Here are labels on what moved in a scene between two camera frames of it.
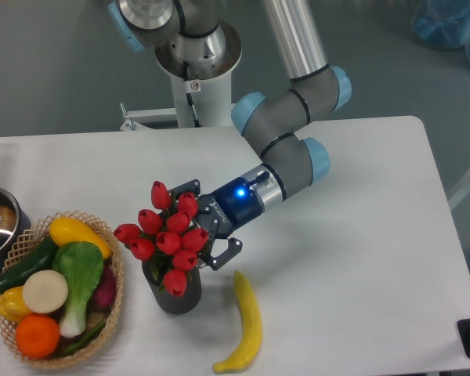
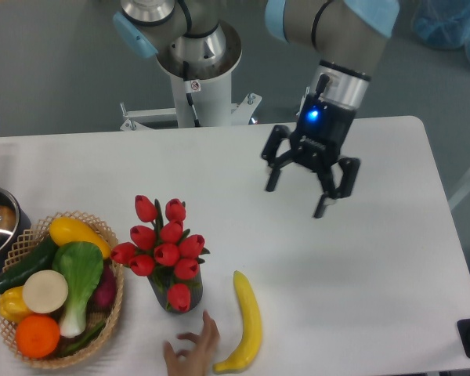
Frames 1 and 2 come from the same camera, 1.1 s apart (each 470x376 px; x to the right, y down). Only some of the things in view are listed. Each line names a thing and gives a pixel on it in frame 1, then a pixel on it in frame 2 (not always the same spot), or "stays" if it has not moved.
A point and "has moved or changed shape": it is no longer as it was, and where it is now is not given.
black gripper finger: [192, 186] → [277, 135]
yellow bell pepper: [12, 305] stays
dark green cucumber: [41, 259] stays
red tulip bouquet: [166, 236] has moved or changed shape
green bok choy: [81, 264] stays
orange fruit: [37, 336] stays
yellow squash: [65, 230] stays
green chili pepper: [81, 342] stays
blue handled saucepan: [7, 223] stays
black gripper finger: [215, 262] → [350, 168]
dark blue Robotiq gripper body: [233, 204] → [321, 132]
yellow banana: [253, 318] stays
